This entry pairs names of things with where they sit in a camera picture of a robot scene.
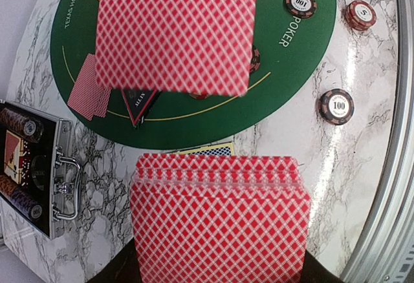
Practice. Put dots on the black triangular all-in button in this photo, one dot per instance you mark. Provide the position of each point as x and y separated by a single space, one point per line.
139 104

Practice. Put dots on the dark 100 chips mat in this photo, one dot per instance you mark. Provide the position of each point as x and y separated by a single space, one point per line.
255 61
301 8

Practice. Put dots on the red-backed playing card deck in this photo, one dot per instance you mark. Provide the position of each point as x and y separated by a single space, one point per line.
199 218

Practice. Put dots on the red card airborne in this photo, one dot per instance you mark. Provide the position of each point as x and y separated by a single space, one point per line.
191 46

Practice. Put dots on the red card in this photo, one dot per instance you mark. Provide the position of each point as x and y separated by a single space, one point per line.
88 98

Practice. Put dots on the dark red 100 chip stack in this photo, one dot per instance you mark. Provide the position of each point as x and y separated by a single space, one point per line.
336 106

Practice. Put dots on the dark 100 chips bottom mat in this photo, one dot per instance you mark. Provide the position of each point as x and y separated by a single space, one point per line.
301 8

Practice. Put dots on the orange-red 5 chip stack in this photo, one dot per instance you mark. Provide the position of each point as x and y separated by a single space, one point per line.
360 15

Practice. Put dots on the red chip stack mat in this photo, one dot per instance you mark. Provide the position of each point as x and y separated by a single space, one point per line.
199 96

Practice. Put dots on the blue-backed playing card deck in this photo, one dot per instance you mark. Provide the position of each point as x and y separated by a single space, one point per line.
222 149

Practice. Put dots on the green round poker mat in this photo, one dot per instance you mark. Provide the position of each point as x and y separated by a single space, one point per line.
290 49

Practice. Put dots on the aluminium poker chip case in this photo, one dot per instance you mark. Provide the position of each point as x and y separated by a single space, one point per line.
39 177

